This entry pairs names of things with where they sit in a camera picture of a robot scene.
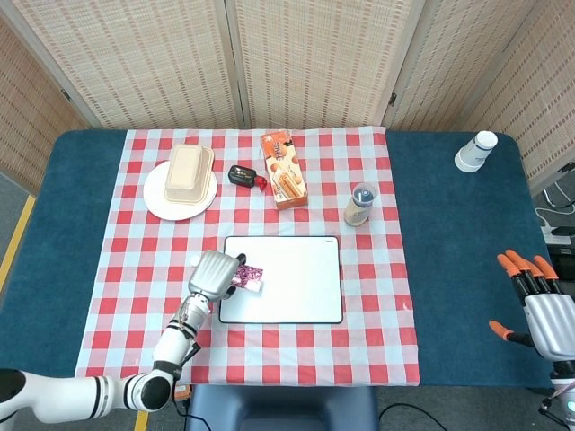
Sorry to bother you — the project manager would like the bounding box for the silver black-fingered left robot hand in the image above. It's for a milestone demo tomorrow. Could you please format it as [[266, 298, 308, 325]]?
[[187, 251, 248, 303]]

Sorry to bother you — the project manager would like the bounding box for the silver orange-tipped right robot hand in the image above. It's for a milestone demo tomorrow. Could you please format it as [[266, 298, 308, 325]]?
[[488, 249, 575, 363]]

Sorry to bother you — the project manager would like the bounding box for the pink candy packet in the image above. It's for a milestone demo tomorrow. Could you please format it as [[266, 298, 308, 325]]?
[[230, 263, 266, 295]]

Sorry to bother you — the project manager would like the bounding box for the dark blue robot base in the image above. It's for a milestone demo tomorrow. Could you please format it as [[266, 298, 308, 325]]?
[[186, 384, 380, 431]]

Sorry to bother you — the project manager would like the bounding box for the red white checkered tablecloth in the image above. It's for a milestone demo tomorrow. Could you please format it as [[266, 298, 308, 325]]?
[[74, 126, 422, 387]]

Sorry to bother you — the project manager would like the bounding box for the white power strip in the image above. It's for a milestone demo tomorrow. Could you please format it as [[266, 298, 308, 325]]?
[[541, 225, 575, 246]]

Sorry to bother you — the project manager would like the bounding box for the white round plate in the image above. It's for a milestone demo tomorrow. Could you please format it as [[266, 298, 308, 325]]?
[[143, 160, 219, 222]]

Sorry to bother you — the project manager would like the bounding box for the beige takeout food container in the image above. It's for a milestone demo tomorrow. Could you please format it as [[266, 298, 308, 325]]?
[[163, 144, 216, 206]]

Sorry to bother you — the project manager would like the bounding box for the orange snack box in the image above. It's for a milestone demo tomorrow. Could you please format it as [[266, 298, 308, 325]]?
[[260, 129, 310, 211]]

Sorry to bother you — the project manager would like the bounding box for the dark blue table cover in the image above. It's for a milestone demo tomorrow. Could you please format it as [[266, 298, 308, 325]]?
[[0, 128, 565, 390]]

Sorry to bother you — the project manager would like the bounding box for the beige bottle with clear cap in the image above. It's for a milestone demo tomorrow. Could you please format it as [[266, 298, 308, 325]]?
[[343, 181, 379, 227]]

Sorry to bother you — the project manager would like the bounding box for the white paper cup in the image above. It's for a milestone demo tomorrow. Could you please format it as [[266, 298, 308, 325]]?
[[454, 130, 500, 173]]

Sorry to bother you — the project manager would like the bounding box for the woven folding screen panel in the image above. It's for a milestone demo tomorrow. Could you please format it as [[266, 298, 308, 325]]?
[[462, 0, 575, 195], [0, 13, 89, 195], [0, 0, 247, 131], [224, 0, 427, 130], [381, 0, 540, 132]]

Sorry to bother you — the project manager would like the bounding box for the white rectangular board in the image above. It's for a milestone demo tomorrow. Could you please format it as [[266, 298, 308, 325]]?
[[218, 235, 345, 325]]

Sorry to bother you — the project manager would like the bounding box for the white power cable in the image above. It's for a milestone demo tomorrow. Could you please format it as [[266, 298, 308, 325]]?
[[534, 205, 575, 228]]

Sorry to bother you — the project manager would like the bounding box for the black floor cable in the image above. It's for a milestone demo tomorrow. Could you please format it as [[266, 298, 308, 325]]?
[[376, 402, 447, 431]]

